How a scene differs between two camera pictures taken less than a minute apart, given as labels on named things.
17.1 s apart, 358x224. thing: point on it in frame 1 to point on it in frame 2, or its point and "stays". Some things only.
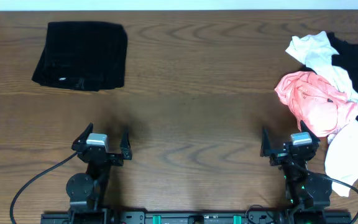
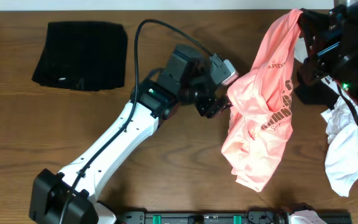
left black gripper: (125, 154) to (209, 107)
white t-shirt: (350, 150) stays
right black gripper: (279, 156) to (329, 36)
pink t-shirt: (322, 106) to (260, 106)
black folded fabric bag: (85, 56) stays
